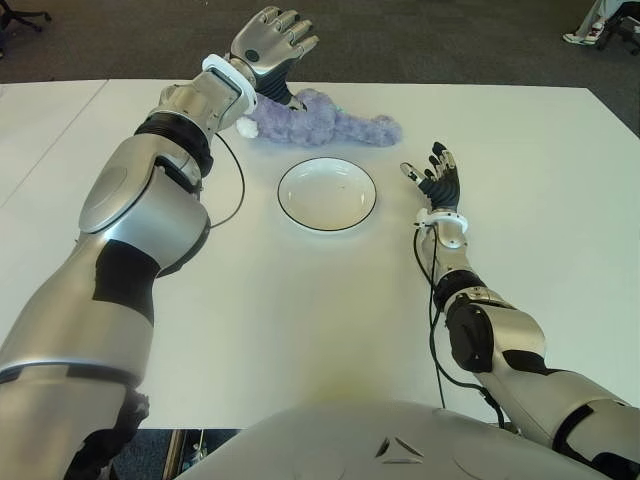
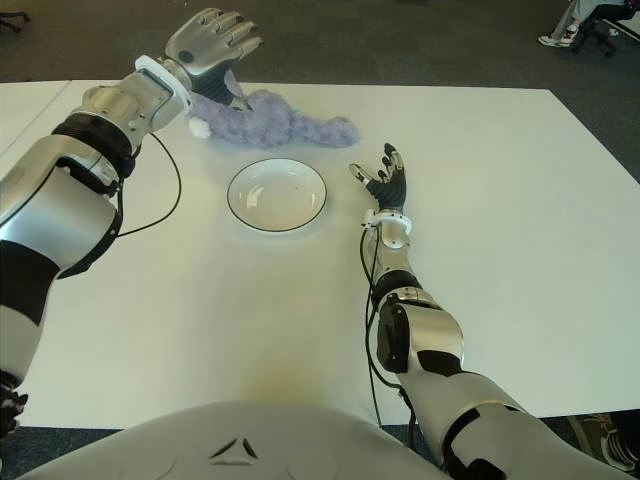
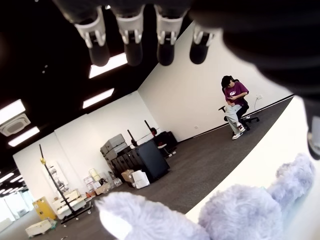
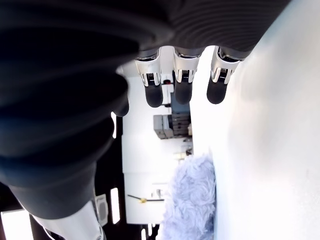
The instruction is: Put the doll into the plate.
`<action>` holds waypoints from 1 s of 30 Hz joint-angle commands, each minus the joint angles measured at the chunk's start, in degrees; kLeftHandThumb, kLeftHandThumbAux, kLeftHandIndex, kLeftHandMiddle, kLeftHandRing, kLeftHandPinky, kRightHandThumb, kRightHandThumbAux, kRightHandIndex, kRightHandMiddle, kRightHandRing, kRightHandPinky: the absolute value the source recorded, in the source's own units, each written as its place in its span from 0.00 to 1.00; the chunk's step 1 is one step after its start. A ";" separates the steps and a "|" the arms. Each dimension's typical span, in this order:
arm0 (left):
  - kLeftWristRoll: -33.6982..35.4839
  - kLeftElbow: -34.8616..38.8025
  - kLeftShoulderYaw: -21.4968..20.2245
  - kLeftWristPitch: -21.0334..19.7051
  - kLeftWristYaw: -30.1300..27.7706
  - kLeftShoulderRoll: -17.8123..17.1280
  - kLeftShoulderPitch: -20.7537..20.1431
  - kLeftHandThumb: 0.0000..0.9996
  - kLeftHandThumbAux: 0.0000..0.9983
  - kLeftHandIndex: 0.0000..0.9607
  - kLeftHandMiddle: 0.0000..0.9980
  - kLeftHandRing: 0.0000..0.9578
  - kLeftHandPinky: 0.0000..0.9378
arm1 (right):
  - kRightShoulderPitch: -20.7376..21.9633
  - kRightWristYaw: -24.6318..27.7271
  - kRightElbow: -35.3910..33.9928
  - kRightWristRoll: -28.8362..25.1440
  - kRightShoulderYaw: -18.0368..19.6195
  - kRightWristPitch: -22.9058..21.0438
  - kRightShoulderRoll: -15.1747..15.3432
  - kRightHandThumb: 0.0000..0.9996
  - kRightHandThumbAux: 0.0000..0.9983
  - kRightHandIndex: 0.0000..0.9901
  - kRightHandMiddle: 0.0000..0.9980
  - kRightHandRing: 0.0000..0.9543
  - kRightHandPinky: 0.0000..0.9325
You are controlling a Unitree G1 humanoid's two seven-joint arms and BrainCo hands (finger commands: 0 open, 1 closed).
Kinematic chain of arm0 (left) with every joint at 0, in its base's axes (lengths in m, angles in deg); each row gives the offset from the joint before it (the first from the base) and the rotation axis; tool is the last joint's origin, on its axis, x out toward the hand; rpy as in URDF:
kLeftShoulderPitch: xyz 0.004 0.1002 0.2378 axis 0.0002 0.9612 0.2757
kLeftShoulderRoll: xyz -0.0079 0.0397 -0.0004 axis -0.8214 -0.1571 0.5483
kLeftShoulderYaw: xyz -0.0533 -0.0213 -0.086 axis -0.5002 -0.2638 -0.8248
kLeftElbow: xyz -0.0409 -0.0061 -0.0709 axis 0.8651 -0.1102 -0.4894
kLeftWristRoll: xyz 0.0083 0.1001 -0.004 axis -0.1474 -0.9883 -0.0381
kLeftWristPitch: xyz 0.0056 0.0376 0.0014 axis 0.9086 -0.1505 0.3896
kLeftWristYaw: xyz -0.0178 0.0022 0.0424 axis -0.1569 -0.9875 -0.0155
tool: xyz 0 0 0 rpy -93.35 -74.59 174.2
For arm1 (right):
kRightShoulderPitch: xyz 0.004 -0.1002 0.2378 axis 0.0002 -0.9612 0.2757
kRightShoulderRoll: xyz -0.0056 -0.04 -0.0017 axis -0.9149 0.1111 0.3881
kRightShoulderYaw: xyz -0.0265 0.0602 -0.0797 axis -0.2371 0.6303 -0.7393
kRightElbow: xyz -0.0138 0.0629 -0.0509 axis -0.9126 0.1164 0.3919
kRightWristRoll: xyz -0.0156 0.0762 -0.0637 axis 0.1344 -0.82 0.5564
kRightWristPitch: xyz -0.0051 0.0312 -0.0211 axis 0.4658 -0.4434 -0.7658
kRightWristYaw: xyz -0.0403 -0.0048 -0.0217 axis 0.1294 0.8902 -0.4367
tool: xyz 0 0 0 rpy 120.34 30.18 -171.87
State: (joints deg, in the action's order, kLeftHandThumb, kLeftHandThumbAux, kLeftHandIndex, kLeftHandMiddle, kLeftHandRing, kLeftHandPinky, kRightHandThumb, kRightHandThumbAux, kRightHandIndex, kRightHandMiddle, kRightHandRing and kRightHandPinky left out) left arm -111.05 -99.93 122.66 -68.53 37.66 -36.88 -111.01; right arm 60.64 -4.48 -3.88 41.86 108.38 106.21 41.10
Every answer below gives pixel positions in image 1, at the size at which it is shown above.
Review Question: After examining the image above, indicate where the seated person in light trousers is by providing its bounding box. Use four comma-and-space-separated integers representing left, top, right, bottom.
562, 0, 631, 47

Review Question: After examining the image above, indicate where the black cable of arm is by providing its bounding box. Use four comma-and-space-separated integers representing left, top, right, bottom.
207, 132, 246, 229
412, 224, 506, 431

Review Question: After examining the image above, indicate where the metal support frame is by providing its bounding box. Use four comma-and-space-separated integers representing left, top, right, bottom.
167, 428, 241, 474

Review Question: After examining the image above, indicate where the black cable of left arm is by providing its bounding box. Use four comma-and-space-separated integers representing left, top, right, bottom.
207, 132, 246, 229

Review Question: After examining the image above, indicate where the silver robot torso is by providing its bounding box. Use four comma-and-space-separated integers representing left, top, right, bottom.
174, 397, 616, 480

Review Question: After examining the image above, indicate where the white plate with black rim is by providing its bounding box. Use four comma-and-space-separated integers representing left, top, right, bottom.
277, 157, 378, 234

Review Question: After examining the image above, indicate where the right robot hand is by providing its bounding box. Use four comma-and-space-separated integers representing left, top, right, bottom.
398, 141, 462, 214

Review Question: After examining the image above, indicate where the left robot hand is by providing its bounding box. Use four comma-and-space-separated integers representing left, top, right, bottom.
228, 5, 321, 112

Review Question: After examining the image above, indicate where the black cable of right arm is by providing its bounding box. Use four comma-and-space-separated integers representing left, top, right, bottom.
412, 224, 506, 431

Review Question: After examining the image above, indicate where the purple plush bunny doll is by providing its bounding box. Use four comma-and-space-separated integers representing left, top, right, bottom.
234, 87, 404, 149

